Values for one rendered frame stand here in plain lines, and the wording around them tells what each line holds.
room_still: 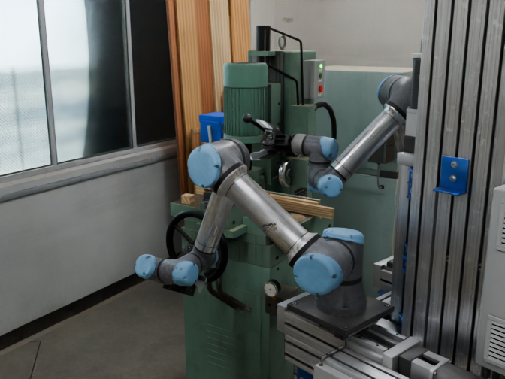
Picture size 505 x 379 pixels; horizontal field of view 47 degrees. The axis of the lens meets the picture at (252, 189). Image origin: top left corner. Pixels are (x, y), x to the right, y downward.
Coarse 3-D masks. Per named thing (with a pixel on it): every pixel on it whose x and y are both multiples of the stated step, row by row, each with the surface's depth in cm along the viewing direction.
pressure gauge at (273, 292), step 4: (268, 280) 219; (272, 280) 219; (276, 280) 219; (264, 284) 219; (268, 284) 219; (272, 284) 218; (276, 284) 217; (264, 288) 220; (268, 288) 219; (272, 288) 218; (276, 288) 217; (280, 288) 219; (268, 292) 219; (272, 292) 218; (276, 292) 218; (272, 296) 219
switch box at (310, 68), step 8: (304, 64) 246; (312, 64) 244; (304, 72) 247; (312, 72) 245; (320, 72) 249; (304, 80) 248; (312, 80) 246; (304, 88) 248; (312, 88) 246; (304, 96) 249; (312, 96) 247; (320, 96) 252
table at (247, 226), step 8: (200, 200) 249; (176, 208) 244; (184, 208) 242; (192, 208) 239; (304, 216) 227; (312, 216) 227; (200, 224) 227; (248, 224) 226; (304, 224) 221; (312, 224) 226; (224, 232) 221; (232, 232) 219; (240, 232) 223; (256, 232) 224
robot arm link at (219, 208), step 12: (240, 144) 169; (216, 204) 179; (228, 204) 180; (204, 216) 184; (216, 216) 181; (228, 216) 184; (204, 228) 184; (216, 228) 183; (204, 240) 185; (216, 240) 186; (192, 252) 188; (204, 252) 187; (216, 252) 194; (204, 264) 188
